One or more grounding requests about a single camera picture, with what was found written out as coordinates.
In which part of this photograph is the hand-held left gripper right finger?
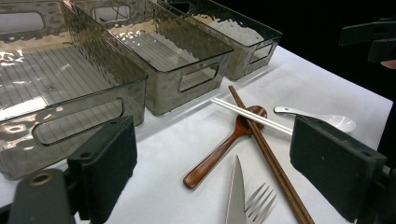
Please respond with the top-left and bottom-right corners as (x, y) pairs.
(289, 115), (388, 223)

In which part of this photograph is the white ceramic spoon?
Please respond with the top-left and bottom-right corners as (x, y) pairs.
(274, 105), (357, 133)

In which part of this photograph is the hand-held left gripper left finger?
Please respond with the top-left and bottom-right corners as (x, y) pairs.
(66, 115), (138, 224)

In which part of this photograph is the steel fork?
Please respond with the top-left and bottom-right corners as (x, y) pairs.
(244, 182), (278, 224)

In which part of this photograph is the steel table knife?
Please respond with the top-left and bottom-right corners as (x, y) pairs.
(225, 154), (248, 224)

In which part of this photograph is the white chopstick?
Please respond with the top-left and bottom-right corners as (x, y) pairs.
(210, 98), (293, 136)
(210, 96), (293, 133)

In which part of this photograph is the smoky transparent plastic bin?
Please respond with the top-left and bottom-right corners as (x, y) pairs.
(157, 0), (284, 81)
(0, 0), (149, 181)
(69, 0), (234, 117)

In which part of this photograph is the brown wooden chopstick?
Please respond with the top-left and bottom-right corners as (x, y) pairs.
(231, 85), (316, 224)
(228, 85), (307, 224)

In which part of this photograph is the brown wooden spoon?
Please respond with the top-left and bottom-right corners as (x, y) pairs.
(182, 105), (269, 190)

